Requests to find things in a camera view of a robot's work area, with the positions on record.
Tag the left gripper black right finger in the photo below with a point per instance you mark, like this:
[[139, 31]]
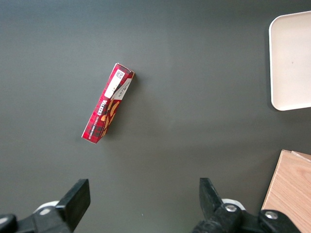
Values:
[[211, 204]]

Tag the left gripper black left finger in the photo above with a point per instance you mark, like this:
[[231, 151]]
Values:
[[75, 201]]

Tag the beige rectangular tray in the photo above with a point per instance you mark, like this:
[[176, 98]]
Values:
[[291, 60]]

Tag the wooden drawer cabinet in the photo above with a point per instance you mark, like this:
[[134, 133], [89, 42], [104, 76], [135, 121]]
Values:
[[291, 189]]

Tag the red tartan cookie box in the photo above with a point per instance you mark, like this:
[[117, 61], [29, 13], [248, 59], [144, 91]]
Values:
[[107, 106]]

